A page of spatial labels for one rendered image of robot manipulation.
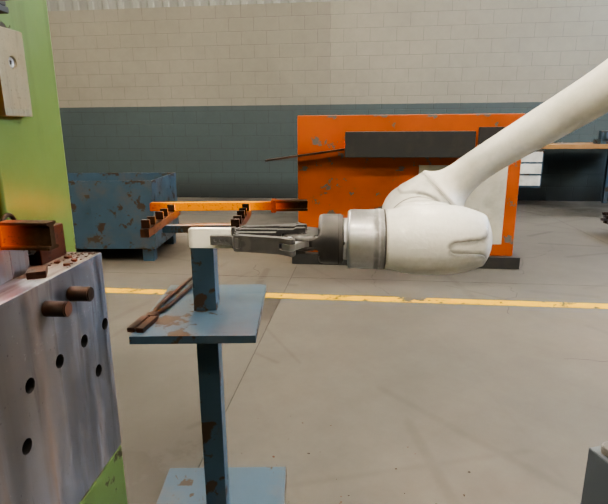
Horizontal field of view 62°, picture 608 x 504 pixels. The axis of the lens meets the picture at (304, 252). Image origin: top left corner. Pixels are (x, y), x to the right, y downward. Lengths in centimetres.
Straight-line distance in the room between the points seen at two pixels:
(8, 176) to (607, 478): 127
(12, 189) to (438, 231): 88
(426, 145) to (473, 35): 460
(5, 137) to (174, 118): 769
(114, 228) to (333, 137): 206
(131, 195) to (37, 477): 377
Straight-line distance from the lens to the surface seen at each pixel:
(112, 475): 126
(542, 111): 83
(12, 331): 88
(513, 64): 861
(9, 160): 122
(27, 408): 93
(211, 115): 865
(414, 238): 71
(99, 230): 477
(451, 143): 412
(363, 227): 72
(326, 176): 426
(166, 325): 131
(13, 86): 123
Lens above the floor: 116
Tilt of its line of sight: 14 degrees down
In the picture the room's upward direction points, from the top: straight up
